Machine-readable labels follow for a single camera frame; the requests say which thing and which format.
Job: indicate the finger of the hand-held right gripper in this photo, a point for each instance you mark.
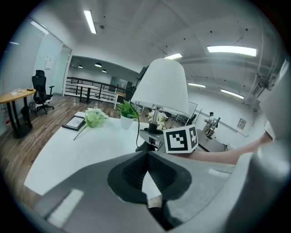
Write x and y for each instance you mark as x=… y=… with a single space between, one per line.
x=151 y=136

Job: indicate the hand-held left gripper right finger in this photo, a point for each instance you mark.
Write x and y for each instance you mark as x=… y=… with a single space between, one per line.
x=200 y=186

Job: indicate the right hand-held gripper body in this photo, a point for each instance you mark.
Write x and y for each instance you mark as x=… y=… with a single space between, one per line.
x=177 y=141

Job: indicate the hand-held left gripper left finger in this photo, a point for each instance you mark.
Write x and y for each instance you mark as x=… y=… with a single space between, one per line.
x=91 y=193

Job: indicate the white table lamp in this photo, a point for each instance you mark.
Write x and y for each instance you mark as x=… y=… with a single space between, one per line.
x=161 y=86

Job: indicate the person's right forearm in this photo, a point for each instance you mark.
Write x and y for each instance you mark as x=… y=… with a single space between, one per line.
x=227 y=154

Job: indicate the white work table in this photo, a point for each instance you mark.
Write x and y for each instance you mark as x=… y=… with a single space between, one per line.
x=79 y=154

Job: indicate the dark brown table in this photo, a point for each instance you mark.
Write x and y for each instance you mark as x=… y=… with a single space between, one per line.
x=209 y=142

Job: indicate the green plant in white pot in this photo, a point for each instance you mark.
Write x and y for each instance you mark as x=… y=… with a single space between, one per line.
x=127 y=113

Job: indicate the whiteboard on stand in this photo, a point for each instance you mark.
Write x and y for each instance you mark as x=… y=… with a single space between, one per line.
x=192 y=109

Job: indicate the white green flower bouquet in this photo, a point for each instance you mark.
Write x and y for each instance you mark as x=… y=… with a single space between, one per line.
x=95 y=117

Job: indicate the ceiling strip light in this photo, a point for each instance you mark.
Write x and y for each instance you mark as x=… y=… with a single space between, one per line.
x=173 y=56
x=232 y=93
x=196 y=85
x=232 y=50
x=89 y=21

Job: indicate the white round table black legs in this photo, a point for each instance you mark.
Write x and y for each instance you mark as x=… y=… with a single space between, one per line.
x=87 y=86

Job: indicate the black metal railing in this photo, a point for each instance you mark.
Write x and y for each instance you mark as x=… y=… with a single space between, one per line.
x=91 y=82

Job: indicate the black waste bin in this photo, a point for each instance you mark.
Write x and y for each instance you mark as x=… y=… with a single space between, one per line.
x=32 y=107

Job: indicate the black office chair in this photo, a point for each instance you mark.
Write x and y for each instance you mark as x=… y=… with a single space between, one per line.
x=39 y=91

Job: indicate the round wooden table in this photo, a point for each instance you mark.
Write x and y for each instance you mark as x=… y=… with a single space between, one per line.
x=16 y=96

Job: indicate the clear plastic bag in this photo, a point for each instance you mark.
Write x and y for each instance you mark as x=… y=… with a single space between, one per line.
x=17 y=91

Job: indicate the wooden top white frame table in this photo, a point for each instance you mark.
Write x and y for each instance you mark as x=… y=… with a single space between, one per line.
x=120 y=94

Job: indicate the black picture frame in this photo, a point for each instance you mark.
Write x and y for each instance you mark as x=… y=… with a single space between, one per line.
x=73 y=123

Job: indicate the white paper wall notice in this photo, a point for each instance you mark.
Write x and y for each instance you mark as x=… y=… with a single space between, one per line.
x=48 y=61

